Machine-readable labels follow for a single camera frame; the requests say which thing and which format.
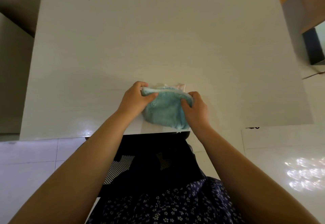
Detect person's right hand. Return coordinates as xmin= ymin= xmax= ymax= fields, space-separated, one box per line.
xmin=179 ymin=91 xmax=213 ymax=136

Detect person's left hand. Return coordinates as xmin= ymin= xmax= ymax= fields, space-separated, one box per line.
xmin=116 ymin=81 xmax=159 ymax=121

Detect blue fluffy cloth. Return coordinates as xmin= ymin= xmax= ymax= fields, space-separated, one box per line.
xmin=141 ymin=81 xmax=195 ymax=132

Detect person's left forearm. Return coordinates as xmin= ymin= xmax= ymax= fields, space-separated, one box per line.
xmin=7 ymin=111 xmax=135 ymax=224

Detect person's right forearm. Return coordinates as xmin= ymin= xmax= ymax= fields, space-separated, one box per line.
xmin=197 ymin=126 xmax=322 ymax=224

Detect black office chair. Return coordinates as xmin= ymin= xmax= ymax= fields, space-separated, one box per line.
xmin=85 ymin=131 xmax=206 ymax=199

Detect white wooden desk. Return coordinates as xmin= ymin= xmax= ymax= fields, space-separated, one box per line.
xmin=20 ymin=0 xmax=314 ymax=142

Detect dark floral dress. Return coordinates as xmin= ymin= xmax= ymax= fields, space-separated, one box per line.
xmin=87 ymin=177 xmax=245 ymax=224

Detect white refrigerator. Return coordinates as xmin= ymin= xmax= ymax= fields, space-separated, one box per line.
xmin=0 ymin=12 xmax=35 ymax=135

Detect wooden pole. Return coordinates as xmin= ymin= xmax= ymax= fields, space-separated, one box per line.
xmin=301 ymin=71 xmax=325 ymax=80

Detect brown wooden door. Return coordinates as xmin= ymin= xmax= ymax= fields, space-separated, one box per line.
xmin=279 ymin=0 xmax=325 ymax=34

